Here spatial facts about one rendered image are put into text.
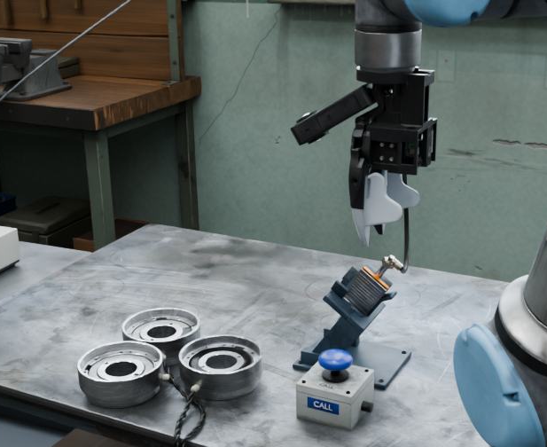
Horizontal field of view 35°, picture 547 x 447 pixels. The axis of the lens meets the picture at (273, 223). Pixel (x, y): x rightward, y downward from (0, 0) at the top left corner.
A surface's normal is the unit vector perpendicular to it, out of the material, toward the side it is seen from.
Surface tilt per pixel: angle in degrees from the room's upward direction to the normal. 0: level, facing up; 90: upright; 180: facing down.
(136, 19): 90
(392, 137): 90
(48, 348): 0
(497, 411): 97
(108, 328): 0
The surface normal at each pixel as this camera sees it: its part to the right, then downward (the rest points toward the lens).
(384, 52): -0.22, 0.33
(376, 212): -0.47, 0.18
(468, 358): -0.95, 0.22
